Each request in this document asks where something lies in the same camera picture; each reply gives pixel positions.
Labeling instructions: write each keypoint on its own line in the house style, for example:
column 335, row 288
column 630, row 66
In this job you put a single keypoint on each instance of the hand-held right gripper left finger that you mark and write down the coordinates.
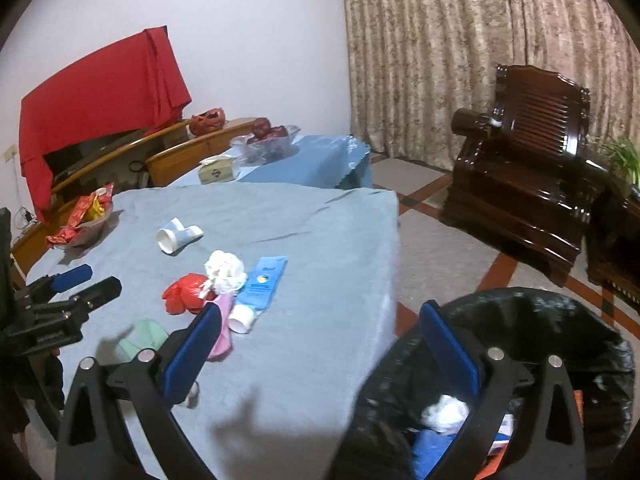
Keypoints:
column 192, row 355

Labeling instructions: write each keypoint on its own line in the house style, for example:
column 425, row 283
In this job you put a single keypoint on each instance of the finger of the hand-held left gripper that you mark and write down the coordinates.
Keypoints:
column 72, row 277
column 100, row 292

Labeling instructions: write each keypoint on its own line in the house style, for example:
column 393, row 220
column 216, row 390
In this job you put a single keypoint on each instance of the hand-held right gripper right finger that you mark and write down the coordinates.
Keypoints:
column 450, row 355

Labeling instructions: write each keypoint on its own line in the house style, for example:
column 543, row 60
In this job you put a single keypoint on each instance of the pink plastic wrapper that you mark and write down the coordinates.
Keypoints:
column 222, row 330

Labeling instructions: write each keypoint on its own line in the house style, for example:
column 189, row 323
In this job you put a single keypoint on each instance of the small white plastic piece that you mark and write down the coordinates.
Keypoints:
column 191, row 396

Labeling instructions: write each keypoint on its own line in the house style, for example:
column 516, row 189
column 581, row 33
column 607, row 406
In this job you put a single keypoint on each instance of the white tissue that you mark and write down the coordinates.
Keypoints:
column 225, row 267
column 445, row 412

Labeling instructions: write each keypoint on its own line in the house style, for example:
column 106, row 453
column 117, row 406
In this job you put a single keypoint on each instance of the red plastic bag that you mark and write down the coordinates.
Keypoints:
column 182, row 292

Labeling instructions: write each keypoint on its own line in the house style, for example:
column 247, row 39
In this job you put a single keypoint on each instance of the white paper cup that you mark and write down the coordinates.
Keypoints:
column 170, row 242

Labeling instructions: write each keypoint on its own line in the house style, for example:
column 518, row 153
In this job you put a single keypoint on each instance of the blue cream tube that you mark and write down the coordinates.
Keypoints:
column 262, row 285

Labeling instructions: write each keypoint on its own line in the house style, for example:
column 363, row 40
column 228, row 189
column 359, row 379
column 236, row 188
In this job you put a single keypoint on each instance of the bin with black bag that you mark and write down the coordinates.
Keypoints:
column 550, row 320

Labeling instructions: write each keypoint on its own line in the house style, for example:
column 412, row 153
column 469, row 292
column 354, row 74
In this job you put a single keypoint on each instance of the glass snack bowl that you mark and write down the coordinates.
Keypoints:
column 97, row 230

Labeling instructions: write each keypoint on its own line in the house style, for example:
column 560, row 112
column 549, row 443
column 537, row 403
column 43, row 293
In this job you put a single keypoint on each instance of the red snack packet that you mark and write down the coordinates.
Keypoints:
column 75, row 212

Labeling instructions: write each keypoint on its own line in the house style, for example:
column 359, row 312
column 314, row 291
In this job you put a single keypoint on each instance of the yellow snack packet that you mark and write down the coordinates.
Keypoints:
column 95, row 210

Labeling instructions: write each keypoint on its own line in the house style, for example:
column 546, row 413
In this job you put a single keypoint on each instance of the black television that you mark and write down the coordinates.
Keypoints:
column 85, row 152

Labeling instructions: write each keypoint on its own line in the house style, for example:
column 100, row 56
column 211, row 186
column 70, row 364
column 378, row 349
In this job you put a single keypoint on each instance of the beige tissue box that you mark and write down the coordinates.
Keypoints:
column 220, row 172

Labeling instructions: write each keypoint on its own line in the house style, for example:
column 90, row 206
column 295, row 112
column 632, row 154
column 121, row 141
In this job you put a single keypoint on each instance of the wooden television cabinet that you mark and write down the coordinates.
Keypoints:
column 195, row 147

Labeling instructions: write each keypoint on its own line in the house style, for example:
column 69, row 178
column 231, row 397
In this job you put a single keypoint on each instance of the dark wooden armchair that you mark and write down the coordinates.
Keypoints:
column 520, row 185

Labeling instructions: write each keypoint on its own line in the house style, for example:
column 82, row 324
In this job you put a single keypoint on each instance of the red cloth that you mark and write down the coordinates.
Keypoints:
column 100, row 85

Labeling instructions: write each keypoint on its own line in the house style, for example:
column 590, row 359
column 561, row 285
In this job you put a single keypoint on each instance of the dark wooden side table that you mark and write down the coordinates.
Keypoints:
column 615, row 240

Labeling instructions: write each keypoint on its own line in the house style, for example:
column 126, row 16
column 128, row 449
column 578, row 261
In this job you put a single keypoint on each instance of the glass fruit bowl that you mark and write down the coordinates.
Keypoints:
column 265, row 150

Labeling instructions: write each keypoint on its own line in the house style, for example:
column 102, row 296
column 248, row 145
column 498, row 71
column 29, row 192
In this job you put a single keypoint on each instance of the light blue covered table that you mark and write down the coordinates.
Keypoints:
column 310, row 160

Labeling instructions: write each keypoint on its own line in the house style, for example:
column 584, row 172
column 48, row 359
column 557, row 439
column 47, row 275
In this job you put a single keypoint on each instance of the green potted plant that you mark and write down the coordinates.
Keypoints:
column 625, row 157

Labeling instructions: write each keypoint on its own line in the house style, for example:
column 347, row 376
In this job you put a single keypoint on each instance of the beige patterned curtain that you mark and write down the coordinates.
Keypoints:
column 425, row 60

